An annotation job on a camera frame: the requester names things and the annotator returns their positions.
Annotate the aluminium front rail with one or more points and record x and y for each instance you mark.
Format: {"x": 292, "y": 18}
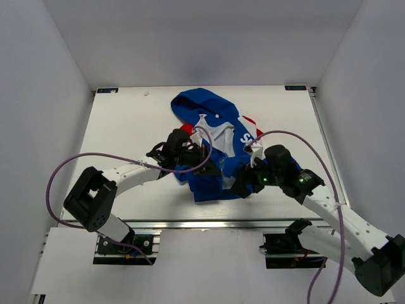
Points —
{"x": 149, "y": 227}

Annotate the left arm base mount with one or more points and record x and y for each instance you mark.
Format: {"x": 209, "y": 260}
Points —
{"x": 140, "y": 248}

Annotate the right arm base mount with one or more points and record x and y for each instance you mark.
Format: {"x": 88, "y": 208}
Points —
{"x": 285, "y": 251}

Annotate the blue white red jacket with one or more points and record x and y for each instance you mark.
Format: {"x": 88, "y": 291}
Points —
{"x": 228, "y": 133}

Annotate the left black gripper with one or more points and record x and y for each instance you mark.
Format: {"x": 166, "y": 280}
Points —
{"x": 202, "y": 153}

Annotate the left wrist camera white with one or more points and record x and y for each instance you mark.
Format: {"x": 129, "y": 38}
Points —
{"x": 197, "y": 137}

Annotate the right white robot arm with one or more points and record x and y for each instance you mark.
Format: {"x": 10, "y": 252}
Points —
{"x": 375, "y": 258}

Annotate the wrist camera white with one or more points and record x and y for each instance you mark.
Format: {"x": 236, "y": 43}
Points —
{"x": 197, "y": 137}
{"x": 255, "y": 150}

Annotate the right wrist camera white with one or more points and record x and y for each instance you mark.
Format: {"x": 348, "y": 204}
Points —
{"x": 255, "y": 150}

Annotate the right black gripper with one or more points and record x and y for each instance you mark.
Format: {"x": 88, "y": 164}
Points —
{"x": 246, "y": 175}

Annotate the left blue table label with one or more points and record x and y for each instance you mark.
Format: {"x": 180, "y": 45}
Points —
{"x": 107, "y": 90}

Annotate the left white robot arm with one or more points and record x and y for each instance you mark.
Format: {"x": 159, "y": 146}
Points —
{"x": 92, "y": 196}

